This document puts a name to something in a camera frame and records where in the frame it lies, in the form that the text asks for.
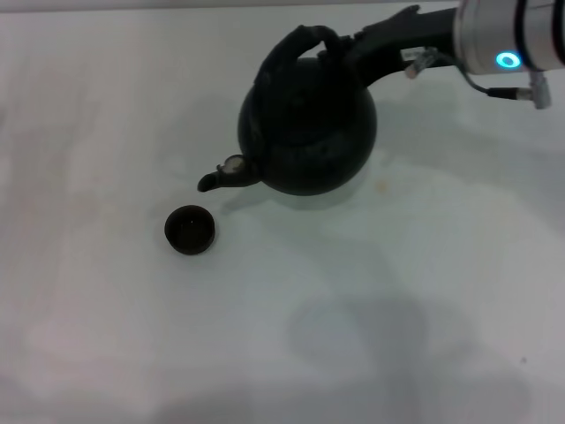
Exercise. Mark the black round teapot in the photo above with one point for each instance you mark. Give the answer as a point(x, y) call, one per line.
point(309, 132)

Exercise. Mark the dark brown teacup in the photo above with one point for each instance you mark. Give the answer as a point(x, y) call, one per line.
point(190, 229)

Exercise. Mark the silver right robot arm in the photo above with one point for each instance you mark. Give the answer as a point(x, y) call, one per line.
point(494, 31)

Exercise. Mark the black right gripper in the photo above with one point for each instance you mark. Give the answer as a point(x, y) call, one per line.
point(397, 37)

